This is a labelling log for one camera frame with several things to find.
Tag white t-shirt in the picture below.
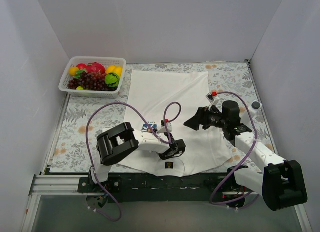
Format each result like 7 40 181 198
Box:
127 70 232 176

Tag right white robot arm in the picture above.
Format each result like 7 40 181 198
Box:
184 100 308 211

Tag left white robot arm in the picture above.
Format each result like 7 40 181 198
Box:
89 122 186 192

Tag white cylindrical bottle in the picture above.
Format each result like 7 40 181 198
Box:
248 100 263 122

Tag green toy watermelon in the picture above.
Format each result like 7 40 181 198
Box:
104 72 120 88

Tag yellow toy bell pepper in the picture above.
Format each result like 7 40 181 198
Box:
105 65 123 77

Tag floral table mat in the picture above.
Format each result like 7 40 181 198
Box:
49 62 281 173

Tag purple toy grapes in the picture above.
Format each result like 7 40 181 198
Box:
67 72 110 91

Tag pink dragon fruit toy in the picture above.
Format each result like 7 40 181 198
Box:
86 62 106 74

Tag red toy apple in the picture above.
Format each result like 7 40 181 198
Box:
76 63 87 70

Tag orange toy fruit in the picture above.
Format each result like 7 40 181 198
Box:
68 67 79 77

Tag white plastic basket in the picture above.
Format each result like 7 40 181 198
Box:
58 56 127 98

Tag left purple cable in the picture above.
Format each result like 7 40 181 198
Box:
85 101 182 222

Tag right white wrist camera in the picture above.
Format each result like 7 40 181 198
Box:
206 91 220 110

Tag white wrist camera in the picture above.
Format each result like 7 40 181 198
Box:
206 91 220 110
156 119 173 134

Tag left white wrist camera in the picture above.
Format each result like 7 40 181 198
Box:
156 119 173 134

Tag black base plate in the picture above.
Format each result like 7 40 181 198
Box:
77 171 257 204

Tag aluminium frame rail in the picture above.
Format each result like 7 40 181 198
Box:
28 173 301 196

